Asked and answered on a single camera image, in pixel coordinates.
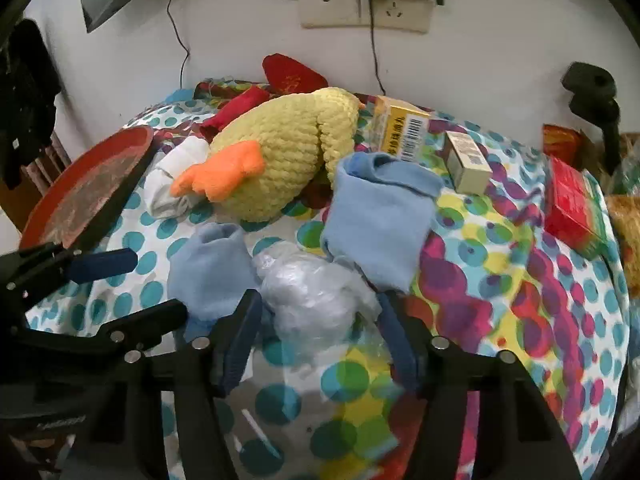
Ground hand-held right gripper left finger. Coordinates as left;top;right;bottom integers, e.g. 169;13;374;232
120;289;264;480

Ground red round basin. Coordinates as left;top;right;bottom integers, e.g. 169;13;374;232
19;125;157;256

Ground colourful polka dot tablecloth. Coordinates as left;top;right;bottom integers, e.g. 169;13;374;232
25;80;631;480

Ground black charger cable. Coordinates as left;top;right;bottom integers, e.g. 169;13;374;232
369;0;387;95

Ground white sock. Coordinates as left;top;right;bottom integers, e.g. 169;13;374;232
144;137;211;218

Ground white power wall outlet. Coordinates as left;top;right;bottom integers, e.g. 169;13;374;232
359;0;433;36

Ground black clamp mount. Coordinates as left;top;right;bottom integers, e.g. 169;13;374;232
561;62;623;176

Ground light blue sock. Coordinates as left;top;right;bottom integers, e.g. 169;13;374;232
167;222;261;341
320;152;445;293

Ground yellow cardboard box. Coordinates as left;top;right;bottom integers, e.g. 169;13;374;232
370;95;432;163

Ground wooden chair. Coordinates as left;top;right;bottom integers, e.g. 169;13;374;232
0;132;73;233

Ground yellow snack bag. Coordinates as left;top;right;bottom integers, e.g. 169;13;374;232
607;194;640;271

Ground clear bag green contents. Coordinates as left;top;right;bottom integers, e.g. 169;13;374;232
612;132;640;196

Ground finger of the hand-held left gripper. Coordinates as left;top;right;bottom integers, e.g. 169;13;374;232
0;299;190;358
0;242;139;307

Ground red snack bag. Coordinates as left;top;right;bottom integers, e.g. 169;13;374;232
542;124;586;166

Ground small beige box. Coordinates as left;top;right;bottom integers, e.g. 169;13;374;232
444;131;493;195

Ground thin black hanging cable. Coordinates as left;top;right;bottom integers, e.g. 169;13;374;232
166;0;192;88

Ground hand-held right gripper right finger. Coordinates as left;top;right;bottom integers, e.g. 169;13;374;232
375;292;583;480

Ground white coaxial wall plate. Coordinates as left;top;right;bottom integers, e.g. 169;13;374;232
299;0;362;30

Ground red sock gold print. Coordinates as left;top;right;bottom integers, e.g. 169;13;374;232
200;86;273;138
262;53;328;93

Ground yellow plush duck toy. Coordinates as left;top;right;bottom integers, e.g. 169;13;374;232
170;86;367;222

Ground red green box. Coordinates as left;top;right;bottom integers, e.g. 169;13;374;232
544;156;613;261

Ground light blue sheet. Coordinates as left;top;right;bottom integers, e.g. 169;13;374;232
162;87;198;106

